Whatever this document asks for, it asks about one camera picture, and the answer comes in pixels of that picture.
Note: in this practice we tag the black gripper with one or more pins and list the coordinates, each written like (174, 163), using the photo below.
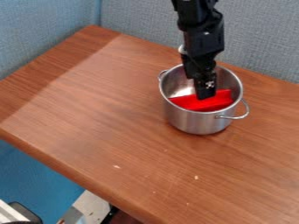
(202, 25)

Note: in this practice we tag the red rectangular block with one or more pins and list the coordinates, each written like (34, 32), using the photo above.
(214, 103)

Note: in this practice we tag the stainless steel pot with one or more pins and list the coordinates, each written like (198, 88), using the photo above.
(194, 122)

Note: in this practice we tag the white object at corner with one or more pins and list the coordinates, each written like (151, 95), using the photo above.
(9, 214)

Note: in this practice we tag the black chair part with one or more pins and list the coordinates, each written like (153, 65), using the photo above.
(31, 217)

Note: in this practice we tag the white table leg bracket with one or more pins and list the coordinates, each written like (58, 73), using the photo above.
(89, 210)

